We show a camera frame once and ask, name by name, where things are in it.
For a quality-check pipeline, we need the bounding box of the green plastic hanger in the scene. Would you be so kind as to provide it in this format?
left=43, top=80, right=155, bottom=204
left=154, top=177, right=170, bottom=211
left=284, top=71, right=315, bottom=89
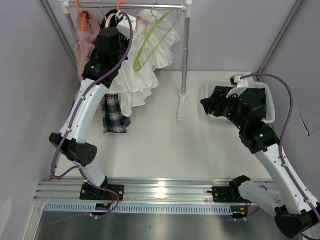
left=133, top=9, right=182, bottom=73

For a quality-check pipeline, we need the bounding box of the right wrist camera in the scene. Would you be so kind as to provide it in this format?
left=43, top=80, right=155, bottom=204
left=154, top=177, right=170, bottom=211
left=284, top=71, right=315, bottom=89
left=226, top=74, right=249, bottom=98

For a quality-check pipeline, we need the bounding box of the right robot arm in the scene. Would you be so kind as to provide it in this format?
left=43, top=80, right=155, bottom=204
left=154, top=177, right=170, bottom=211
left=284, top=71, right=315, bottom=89
left=200, top=88, right=320, bottom=239

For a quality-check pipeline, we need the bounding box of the green plaid skirt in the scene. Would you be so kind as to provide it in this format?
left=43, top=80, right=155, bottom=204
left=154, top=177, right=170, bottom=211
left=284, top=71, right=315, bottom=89
left=246, top=88, right=267, bottom=118

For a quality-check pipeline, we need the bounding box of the right black mount plate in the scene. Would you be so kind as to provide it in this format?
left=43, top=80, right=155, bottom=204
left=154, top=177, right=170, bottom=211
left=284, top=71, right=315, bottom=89
left=207, top=186, right=251, bottom=204

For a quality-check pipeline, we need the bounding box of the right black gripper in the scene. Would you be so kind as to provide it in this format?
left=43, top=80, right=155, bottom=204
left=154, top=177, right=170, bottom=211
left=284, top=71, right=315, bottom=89
left=200, top=89, right=247, bottom=131

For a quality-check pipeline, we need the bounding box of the navy plaid skirt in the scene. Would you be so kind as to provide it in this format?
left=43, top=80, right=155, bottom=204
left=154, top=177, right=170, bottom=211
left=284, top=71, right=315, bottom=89
left=101, top=9, right=132, bottom=135

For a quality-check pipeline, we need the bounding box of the metal clothes rack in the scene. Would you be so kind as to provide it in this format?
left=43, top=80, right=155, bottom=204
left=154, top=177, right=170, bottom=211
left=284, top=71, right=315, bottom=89
left=58, top=0, right=193, bottom=122

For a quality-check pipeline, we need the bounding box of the orange hanger with pink skirt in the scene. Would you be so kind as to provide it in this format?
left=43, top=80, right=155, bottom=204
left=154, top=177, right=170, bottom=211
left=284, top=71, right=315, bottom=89
left=75, top=0, right=88, bottom=32

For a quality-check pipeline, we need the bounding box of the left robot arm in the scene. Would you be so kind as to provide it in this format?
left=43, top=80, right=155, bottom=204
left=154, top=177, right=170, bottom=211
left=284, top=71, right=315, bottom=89
left=49, top=27, right=131, bottom=200

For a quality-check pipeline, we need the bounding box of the black mount plate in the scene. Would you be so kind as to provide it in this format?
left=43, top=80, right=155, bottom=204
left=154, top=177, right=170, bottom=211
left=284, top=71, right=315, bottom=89
left=207, top=186, right=251, bottom=204
left=79, top=183, right=125, bottom=201

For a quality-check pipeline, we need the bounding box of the white ruffled skirt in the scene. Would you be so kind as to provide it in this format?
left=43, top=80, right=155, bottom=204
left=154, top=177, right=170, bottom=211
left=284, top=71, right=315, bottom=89
left=108, top=9, right=181, bottom=117

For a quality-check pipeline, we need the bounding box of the slotted cable duct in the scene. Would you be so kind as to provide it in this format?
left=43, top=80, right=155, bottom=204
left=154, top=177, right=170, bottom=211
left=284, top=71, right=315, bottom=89
left=44, top=202, right=233, bottom=216

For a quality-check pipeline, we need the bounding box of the white plastic basket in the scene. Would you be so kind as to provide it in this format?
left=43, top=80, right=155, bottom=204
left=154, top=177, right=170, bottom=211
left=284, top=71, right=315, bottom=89
left=205, top=79, right=276, bottom=124

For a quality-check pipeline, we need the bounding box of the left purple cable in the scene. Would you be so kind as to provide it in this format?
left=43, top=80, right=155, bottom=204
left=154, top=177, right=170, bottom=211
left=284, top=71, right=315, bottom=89
left=50, top=11, right=133, bottom=181

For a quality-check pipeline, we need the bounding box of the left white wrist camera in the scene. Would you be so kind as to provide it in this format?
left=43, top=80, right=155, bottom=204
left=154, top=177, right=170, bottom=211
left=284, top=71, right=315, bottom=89
left=115, top=11, right=137, bottom=40

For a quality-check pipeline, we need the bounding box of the cream plastic hanger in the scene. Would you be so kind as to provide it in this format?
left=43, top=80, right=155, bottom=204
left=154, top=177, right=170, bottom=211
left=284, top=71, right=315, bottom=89
left=104, top=13, right=116, bottom=28

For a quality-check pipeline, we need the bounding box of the orange plastic hanger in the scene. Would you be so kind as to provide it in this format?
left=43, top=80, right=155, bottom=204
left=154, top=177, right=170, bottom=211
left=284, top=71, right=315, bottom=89
left=116, top=0, right=126, bottom=12

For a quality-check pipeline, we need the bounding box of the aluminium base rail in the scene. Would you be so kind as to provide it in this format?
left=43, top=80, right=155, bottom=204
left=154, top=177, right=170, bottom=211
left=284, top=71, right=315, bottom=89
left=34, top=177, right=245, bottom=205

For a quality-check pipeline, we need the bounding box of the left black mount plate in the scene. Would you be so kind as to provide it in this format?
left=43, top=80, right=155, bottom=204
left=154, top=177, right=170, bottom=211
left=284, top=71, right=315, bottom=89
left=79, top=183, right=125, bottom=201

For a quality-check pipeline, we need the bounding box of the pink skirt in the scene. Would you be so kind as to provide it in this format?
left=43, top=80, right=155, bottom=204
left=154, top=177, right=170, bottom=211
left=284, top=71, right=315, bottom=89
left=74, top=10, right=101, bottom=82

